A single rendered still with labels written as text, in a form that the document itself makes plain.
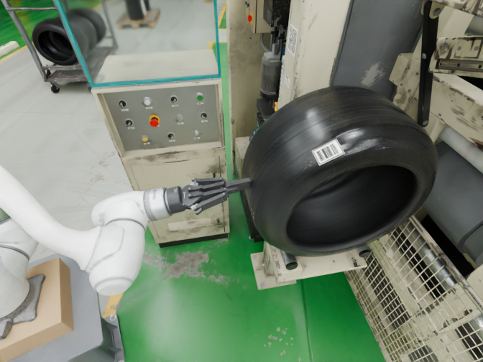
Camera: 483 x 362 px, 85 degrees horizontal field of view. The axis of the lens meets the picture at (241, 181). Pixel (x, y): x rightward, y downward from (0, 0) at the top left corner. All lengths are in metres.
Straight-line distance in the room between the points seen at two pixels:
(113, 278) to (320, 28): 0.83
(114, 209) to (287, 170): 0.46
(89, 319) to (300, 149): 1.06
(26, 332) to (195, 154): 0.98
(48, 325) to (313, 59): 1.27
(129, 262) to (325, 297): 1.53
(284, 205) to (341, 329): 1.35
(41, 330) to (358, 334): 1.60
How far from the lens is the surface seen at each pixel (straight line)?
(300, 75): 0.92
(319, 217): 1.14
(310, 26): 0.88
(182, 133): 1.44
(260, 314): 1.88
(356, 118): 0.69
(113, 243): 0.68
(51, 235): 0.70
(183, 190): 0.79
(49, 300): 1.32
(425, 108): 1.17
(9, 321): 1.32
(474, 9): 0.80
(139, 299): 2.02
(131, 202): 0.77
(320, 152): 0.64
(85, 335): 1.31
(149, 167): 1.52
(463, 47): 0.98
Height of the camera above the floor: 1.78
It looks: 45 degrees down
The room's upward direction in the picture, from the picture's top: straight up
